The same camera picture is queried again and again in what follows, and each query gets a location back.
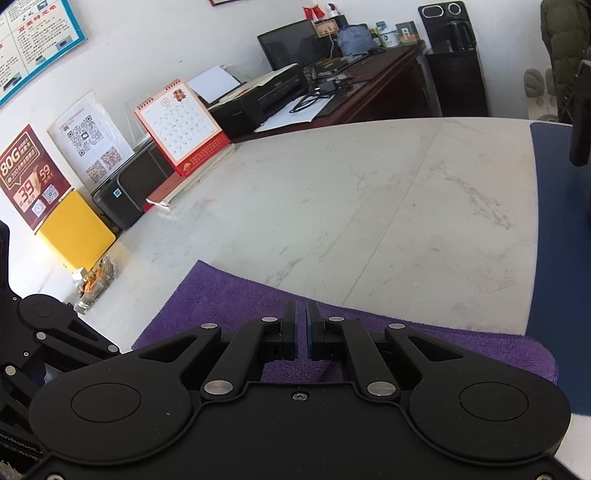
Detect white paper sheet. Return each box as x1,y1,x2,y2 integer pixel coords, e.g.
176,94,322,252
256,95,334,133

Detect blue table mat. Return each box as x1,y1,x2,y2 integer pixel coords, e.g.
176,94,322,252
526,122,590,416

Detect black power adapter cable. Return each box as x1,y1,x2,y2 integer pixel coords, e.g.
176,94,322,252
289,75,355,114

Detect QR code sign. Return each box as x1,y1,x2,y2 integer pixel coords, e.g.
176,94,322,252
47,91,134,192

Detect green puffer jacket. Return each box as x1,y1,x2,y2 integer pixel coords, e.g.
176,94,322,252
540,0,590,124

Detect glass ashtray with peels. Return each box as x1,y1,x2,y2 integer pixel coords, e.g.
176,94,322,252
73,256,116,315

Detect blue bag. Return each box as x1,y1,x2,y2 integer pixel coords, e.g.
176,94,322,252
338,24,377,56

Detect red desk calendar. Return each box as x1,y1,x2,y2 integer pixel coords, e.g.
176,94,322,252
134,79,230,177

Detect dark wooden desk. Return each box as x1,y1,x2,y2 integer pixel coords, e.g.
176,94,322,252
236,41,441,143

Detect blue framed wall poster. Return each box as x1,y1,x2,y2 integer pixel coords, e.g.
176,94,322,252
0,0,86,105

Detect black kettle appliance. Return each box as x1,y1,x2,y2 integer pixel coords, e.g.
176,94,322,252
418,1,477,54

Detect black computer monitor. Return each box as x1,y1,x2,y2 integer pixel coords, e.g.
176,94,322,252
257,20,325,70

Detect red cover book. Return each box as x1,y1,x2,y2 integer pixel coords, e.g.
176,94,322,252
146,144,235,210

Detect grey plush slippers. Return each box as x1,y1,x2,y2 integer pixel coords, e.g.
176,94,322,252
523,68,576,124

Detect black cabinet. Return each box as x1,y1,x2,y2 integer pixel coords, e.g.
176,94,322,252
91,141,174,231

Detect yellow board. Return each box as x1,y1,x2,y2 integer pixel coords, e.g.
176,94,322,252
36,191,116,273

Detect black printer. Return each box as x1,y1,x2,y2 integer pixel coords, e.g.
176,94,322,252
209,64,310,140

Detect red promotional poster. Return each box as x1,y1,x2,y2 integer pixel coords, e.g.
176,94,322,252
1,125,72,232

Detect glass teapot with tea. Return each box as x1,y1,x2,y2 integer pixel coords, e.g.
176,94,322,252
570,60,591,167

